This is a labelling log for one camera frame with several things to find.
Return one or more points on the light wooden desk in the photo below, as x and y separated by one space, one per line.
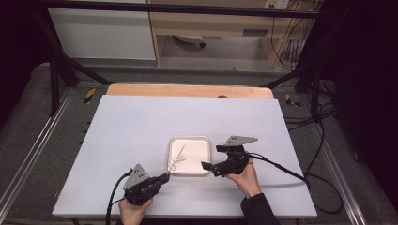
212 22

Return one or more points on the white cabinet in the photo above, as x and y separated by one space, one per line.
103 34

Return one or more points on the black metal frame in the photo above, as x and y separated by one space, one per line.
187 8

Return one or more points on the white chair base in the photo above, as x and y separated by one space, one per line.
189 39

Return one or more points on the wooden table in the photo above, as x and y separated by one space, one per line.
187 91

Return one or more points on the white power outlet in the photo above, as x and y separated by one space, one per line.
277 3

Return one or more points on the small white food piece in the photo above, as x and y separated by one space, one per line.
183 158
172 167

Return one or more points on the aluminium floor rail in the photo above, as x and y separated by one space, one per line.
34 146
341 178

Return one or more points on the square metal tray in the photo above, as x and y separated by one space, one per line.
197 153

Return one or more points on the person's right hand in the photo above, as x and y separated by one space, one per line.
248 181

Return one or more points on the black curtain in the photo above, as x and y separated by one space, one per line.
369 93
15 47

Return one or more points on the yellow black tape strip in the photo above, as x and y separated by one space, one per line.
89 96
292 100

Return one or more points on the person's left hand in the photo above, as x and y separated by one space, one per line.
133 214

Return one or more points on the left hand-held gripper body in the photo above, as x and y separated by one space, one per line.
136 178

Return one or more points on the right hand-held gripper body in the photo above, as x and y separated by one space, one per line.
234 164

